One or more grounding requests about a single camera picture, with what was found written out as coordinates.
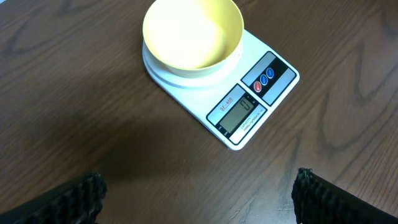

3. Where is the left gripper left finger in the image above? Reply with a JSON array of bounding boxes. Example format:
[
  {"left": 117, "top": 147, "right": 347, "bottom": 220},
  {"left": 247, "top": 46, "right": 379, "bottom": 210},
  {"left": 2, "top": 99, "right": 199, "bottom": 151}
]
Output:
[{"left": 1, "top": 172, "right": 107, "bottom": 224}]

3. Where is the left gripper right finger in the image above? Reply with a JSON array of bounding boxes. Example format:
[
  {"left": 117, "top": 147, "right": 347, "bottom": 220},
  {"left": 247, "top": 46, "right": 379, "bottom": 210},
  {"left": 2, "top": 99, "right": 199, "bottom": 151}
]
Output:
[{"left": 292, "top": 168, "right": 397, "bottom": 224}]

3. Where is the white kitchen scale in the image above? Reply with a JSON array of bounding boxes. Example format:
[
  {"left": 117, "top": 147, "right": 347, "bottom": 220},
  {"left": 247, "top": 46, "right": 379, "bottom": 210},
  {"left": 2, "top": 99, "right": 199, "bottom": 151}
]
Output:
[{"left": 142, "top": 32, "right": 300, "bottom": 151}]

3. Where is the yellow bowl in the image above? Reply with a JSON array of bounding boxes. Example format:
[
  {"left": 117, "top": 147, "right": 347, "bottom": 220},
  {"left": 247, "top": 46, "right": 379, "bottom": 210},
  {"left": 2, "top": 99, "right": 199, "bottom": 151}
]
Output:
[{"left": 142, "top": 0, "right": 244, "bottom": 78}]

